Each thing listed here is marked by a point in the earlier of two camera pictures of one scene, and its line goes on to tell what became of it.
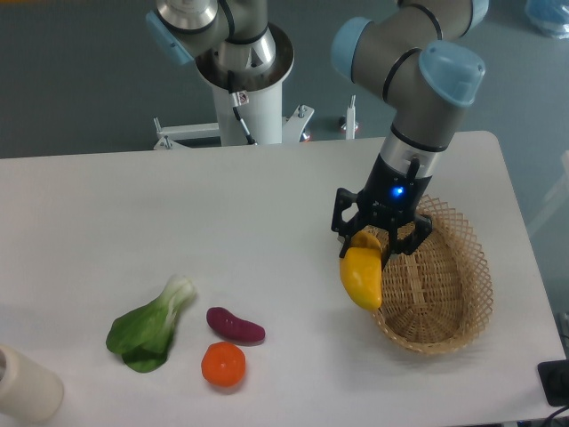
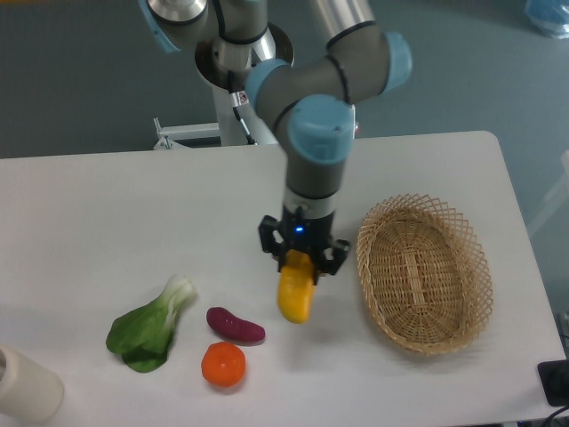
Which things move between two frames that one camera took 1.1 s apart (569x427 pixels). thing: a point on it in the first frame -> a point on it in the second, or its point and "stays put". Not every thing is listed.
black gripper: [391, 197] -> [303, 233]
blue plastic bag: [549, 16] stays put
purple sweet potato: [234, 326] stays put
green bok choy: [142, 335] stays put
